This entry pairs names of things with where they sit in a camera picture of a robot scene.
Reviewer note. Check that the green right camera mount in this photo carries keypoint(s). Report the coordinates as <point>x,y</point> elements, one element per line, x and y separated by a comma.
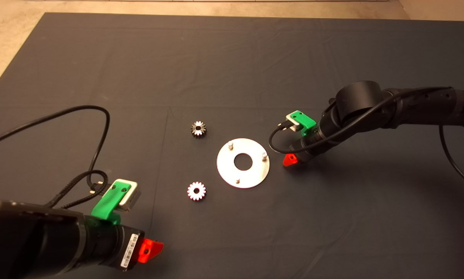
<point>303,121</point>

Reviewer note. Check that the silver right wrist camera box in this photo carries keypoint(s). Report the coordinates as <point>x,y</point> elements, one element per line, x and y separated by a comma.
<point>292,126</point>

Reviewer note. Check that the green left camera mount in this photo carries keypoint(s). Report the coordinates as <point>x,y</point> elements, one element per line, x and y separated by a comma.
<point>106,204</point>

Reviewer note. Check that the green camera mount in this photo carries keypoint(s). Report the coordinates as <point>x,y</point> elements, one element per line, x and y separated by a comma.
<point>303,121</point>
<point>106,204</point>

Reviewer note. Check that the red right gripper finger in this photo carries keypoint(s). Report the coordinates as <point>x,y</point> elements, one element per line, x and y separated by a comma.
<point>290,159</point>

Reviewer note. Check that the small steel planetary gear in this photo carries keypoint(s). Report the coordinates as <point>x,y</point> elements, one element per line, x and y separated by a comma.
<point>195,132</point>
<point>191,191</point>

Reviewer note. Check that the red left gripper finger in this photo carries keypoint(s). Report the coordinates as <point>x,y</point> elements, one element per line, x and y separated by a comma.
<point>150,250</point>

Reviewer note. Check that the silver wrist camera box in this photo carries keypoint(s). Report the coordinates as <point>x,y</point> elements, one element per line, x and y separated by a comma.
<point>133,198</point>
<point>292,126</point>

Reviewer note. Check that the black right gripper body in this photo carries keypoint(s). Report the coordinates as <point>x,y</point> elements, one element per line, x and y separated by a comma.
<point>313,143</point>

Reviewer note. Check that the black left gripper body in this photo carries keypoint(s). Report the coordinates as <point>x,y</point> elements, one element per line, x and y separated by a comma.
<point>112,246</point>

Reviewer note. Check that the round metal carrier plate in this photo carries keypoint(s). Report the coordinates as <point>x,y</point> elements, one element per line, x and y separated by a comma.
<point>228,170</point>

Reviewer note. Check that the dark grey table cloth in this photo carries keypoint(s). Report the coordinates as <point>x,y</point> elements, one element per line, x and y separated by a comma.
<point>255,69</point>

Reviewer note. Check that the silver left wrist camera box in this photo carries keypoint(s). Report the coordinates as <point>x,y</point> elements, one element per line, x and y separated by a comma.
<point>133,198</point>

